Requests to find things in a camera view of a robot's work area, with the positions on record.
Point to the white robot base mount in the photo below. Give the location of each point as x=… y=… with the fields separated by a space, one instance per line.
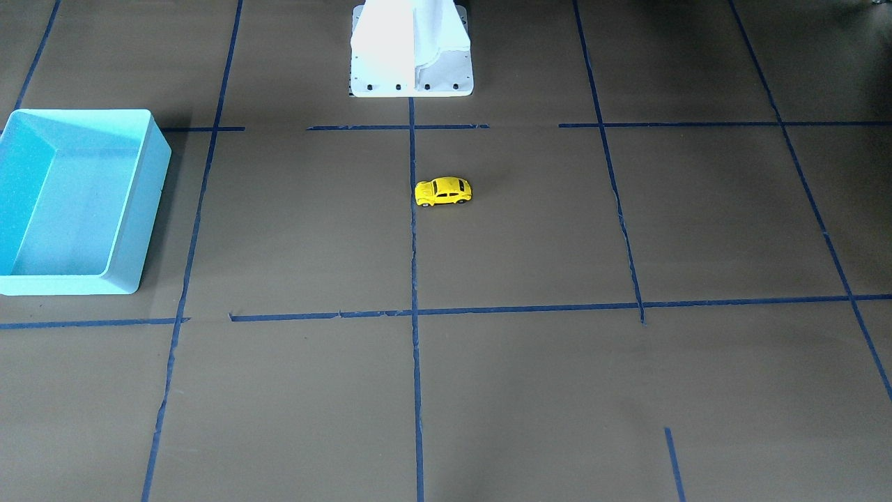
x=411 y=49

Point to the turquoise plastic bin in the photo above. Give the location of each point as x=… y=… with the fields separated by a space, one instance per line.
x=80 y=191

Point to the yellow beetle toy car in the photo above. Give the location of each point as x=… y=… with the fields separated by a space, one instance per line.
x=442 y=190

